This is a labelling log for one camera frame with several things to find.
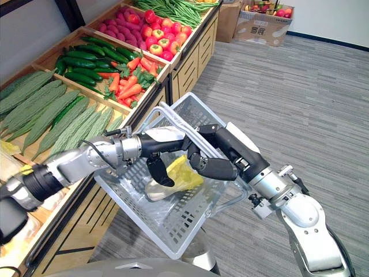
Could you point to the napa cabbage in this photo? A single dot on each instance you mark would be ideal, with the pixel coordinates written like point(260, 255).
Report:
point(186, 173)
point(26, 170)
point(8, 147)

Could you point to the purple sweet potato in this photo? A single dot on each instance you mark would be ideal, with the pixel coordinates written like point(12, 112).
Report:
point(137, 35)
point(121, 15)
point(111, 22)
point(129, 10)
point(102, 27)
point(121, 36)
point(113, 29)
point(110, 34)
point(125, 29)
point(142, 45)

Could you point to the grey robot torso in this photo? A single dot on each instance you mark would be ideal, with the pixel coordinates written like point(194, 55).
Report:
point(129, 269)

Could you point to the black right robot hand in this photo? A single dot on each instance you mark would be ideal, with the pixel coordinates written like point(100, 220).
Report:
point(242, 155)

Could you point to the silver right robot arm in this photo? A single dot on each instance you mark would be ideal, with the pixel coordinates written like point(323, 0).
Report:
point(302, 213)

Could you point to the printed cardboard box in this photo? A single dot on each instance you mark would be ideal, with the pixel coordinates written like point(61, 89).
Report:
point(259, 30)

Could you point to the wooden vegetable display stand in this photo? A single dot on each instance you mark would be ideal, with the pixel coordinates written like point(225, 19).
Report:
point(196, 57)

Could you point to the green bitter gourd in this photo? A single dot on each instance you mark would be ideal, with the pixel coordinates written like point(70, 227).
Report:
point(31, 96)
point(26, 83)
point(49, 121)
point(37, 111)
point(70, 127)
point(115, 124)
point(78, 135)
point(99, 124)

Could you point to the red toy fruit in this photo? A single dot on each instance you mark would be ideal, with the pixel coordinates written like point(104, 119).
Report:
point(288, 12)
point(280, 13)

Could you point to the plain brown cardboard box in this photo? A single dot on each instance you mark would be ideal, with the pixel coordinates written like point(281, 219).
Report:
point(227, 23)

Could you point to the red tomato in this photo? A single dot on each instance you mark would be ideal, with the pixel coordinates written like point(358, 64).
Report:
point(133, 19)
point(186, 31)
point(163, 43)
point(155, 50)
point(156, 26)
point(166, 30)
point(181, 38)
point(167, 22)
point(158, 20)
point(166, 55)
point(158, 34)
point(151, 41)
point(176, 28)
point(174, 47)
point(146, 31)
point(150, 15)
point(170, 37)

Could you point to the dark green cucumber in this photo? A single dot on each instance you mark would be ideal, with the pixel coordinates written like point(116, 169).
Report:
point(85, 73)
point(125, 53)
point(80, 55)
point(60, 67)
point(67, 112)
point(79, 78)
point(78, 62)
point(105, 70)
point(103, 64)
point(115, 55)
point(89, 49)
point(96, 42)
point(89, 88)

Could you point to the grey plastic shopping basket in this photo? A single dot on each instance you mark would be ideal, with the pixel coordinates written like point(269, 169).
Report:
point(173, 222)

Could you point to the orange carrot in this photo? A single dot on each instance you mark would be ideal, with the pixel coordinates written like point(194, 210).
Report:
point(114, 64)
point(129, 91)
point(114, 83)
point(145, 63)
point(108, 75)
point(128, 101)
point(153, 69)
point(133, 64)
point(129, 83)

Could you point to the silver robot leg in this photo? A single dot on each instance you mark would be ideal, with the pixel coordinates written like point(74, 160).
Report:
point(201, 254)

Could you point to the green bean pile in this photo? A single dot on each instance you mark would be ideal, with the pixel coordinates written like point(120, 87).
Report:
point(176, 10)

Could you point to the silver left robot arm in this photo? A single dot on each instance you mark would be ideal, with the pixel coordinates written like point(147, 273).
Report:
point(75, 164)

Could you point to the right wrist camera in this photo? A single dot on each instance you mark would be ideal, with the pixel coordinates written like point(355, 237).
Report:
point(262, 212)

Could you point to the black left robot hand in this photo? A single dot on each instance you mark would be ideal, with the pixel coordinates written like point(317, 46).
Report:
point(161, 144)

